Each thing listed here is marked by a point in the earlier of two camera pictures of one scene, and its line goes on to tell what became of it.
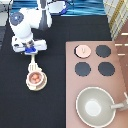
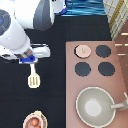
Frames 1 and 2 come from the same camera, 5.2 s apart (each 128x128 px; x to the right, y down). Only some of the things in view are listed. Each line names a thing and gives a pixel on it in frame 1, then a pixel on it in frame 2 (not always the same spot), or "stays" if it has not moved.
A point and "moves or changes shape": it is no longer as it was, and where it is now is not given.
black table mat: (21, 107) stays
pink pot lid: (82, 51) stays
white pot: (96, 107) stays
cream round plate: (39, 86) → (37, 112)
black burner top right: (103, 51) stays
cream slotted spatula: (33, 66) moves or changes shape
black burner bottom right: (106, 68) stays
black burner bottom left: (82, 69) stays
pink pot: (35, 79) → (35, 120)
